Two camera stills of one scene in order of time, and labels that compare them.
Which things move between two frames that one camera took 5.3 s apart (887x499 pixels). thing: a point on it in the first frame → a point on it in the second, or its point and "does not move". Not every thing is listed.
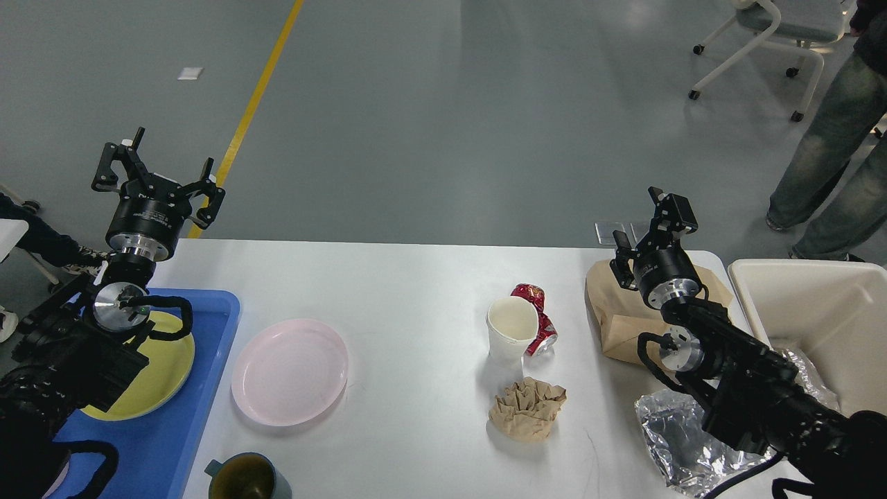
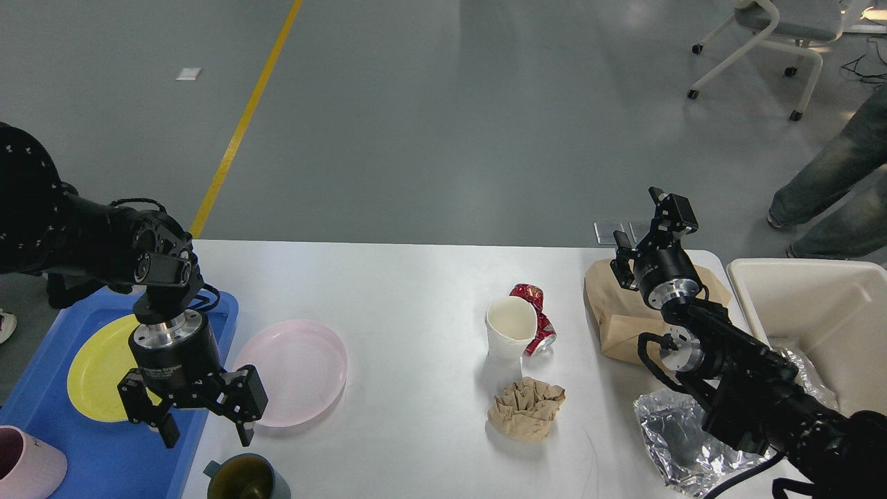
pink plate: [288, 372] does not move
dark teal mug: [248, 475] does not move
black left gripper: [148, 215] → [180, 360]
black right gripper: [663, 270] does not move
